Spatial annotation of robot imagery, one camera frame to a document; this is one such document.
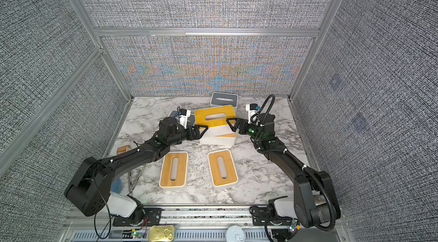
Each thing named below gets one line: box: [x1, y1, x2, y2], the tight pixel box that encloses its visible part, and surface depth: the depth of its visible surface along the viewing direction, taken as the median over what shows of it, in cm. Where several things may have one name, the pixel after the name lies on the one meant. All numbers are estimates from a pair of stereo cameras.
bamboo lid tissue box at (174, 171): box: [159, 151, 189, 191], surface depth 83 cm
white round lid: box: [225, 225, 245, 242], surface depth 67 cm
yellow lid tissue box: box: [194, 105, 237, 137], surface depth 89 cm
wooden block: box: [116, 144, 131, 155], surface depth 94 cm
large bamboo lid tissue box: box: [199, 132, 237, 145], surface depth 96 cm
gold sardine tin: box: [148, 224, 175, 242], surface depth 68 cm
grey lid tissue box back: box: [210, 91, 239, 108], surface depth 116 cm
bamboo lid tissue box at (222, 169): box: [207, 148, 239, 187], surface depth 84 cm
